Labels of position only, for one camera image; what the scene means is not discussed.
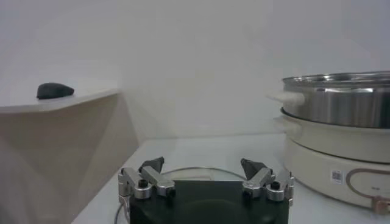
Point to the cream electric cooker pot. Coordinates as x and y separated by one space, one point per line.
320 170

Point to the stainless steel steamer basket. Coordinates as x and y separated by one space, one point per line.
341 106

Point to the white side table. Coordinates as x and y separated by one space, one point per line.
61 146

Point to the black computer mouse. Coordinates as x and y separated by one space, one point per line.
55 90

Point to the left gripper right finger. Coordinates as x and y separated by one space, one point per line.
257 182

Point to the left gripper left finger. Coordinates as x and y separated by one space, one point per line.
161 184

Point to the round glass pot lid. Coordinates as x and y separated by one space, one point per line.
198 174

